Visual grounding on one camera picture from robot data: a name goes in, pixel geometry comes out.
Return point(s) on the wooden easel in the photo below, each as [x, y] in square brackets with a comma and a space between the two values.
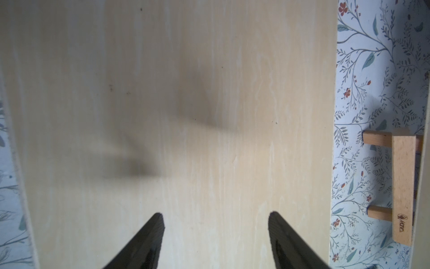
[404, 147]

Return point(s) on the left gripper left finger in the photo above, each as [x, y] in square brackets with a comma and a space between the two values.
[143, 250]

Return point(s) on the plywood board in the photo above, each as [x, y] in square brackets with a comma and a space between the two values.
[212, 113]
[421, 236]

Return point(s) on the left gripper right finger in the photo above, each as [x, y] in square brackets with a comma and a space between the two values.
[289, 250]

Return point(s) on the floral patterned table mat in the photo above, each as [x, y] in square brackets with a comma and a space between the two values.
[382, 71]

